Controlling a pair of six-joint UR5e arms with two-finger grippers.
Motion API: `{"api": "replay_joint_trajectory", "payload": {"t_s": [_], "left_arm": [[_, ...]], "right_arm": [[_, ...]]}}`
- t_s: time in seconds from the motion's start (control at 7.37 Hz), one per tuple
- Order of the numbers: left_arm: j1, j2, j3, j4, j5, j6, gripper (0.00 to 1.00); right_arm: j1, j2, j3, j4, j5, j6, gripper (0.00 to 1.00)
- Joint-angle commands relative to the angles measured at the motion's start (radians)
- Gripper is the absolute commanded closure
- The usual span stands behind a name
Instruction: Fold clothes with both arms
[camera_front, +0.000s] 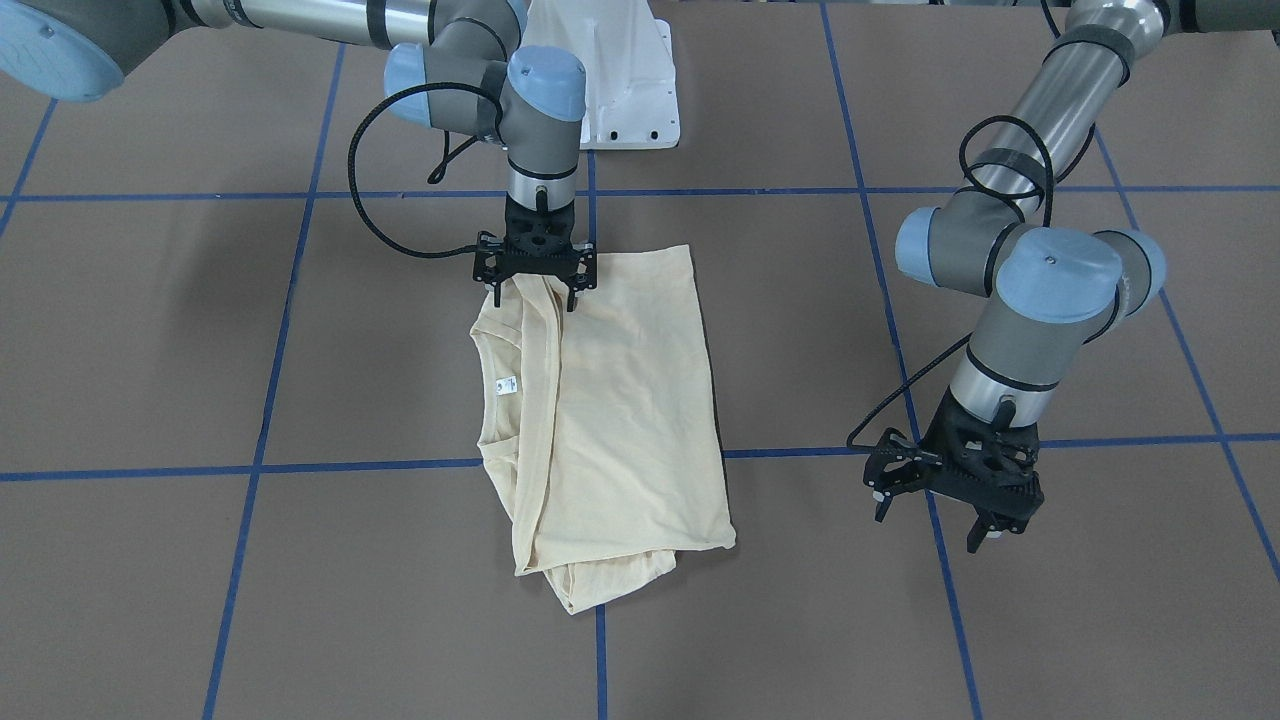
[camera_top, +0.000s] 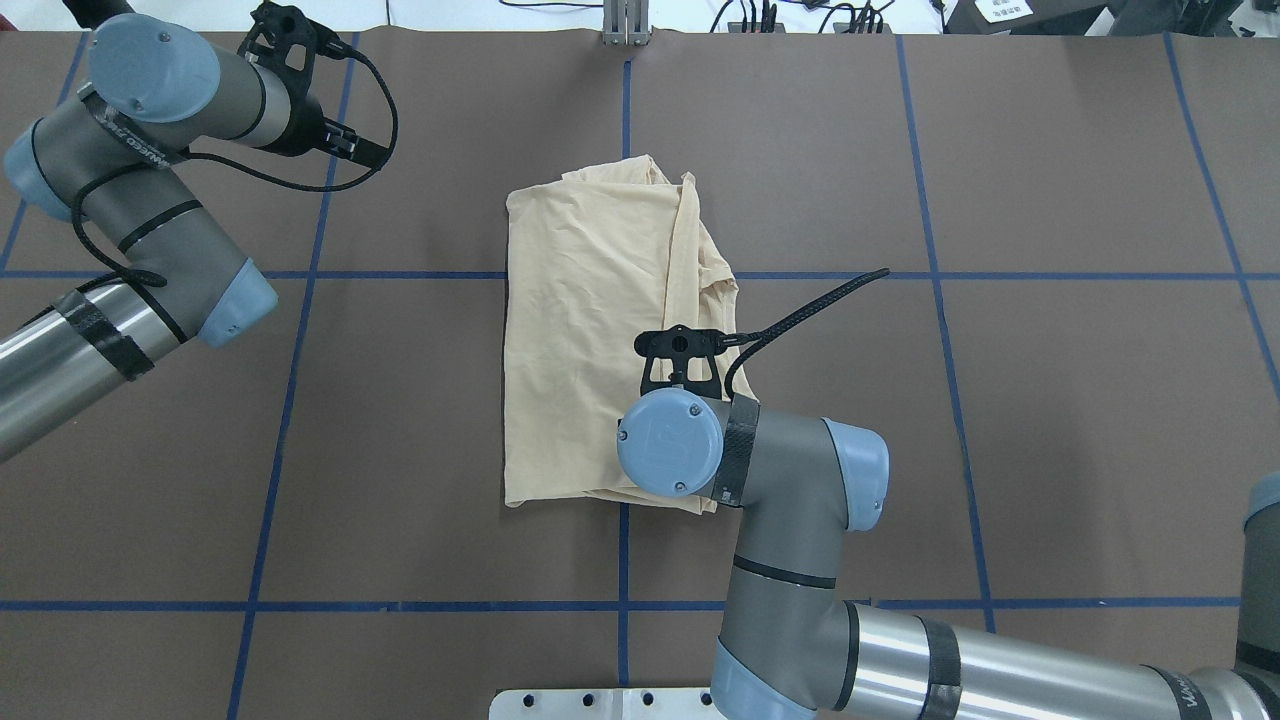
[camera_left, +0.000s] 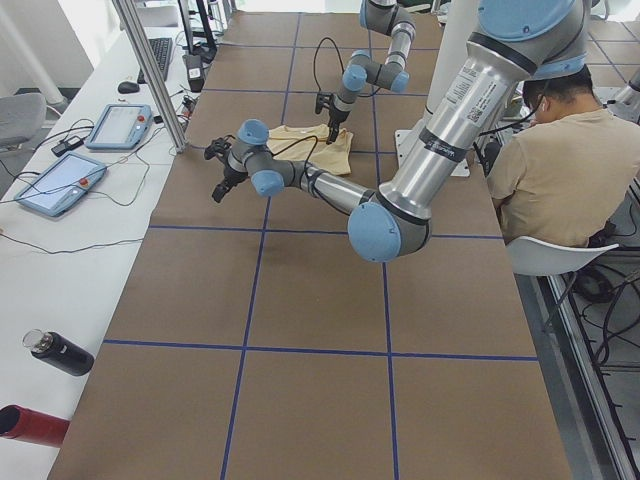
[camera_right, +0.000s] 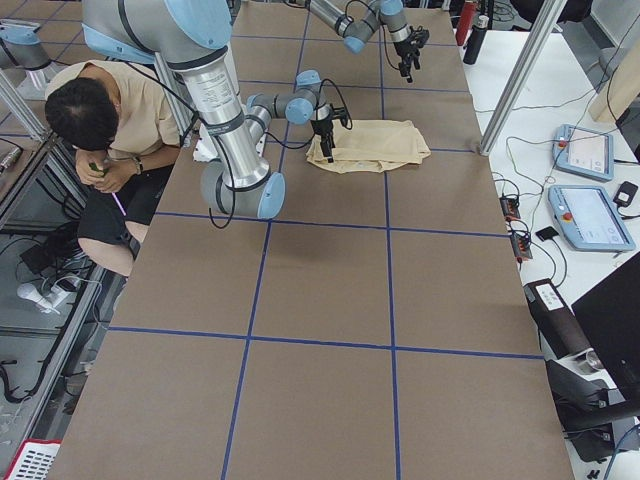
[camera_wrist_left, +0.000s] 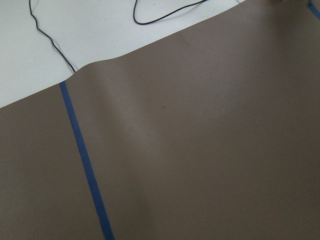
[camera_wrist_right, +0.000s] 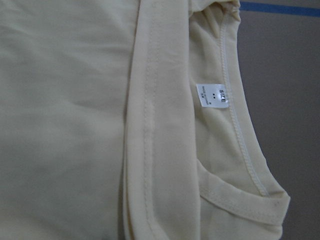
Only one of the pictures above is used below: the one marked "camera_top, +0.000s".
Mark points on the black cardboard box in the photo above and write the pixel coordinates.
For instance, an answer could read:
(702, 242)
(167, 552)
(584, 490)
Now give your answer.
(1048, 18)

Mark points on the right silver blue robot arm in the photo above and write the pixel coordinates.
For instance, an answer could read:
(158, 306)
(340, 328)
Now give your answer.
(1078, 482)

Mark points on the aluminium frame post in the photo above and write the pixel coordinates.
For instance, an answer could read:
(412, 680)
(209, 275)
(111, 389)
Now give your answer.
(626, 23)

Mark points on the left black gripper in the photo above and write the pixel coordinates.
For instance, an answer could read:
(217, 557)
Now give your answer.
(300, 128)

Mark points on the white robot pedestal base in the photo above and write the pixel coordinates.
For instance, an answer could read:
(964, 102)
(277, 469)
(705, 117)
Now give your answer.
(605, 703)

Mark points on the cream long-sleeve printed shirt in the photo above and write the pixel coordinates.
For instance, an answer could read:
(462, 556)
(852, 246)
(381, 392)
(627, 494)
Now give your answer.
(595, 258)

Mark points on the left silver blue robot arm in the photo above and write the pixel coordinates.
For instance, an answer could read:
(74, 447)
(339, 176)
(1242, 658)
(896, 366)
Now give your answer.
(104, 162)

